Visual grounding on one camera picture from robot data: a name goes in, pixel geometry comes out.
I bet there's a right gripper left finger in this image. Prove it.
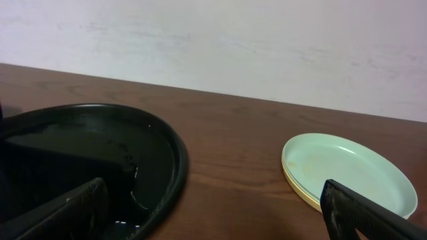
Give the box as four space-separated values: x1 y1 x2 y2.
1 177 109 239

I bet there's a light blue plate top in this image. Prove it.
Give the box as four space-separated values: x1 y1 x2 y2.
282 133 418 219

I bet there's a yellow plate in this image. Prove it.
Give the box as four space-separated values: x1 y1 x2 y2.
282 155 322 212

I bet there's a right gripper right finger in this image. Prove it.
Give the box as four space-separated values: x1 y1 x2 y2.
320 179 426 240

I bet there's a round black tray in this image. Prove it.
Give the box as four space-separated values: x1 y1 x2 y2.
1 104 189 239

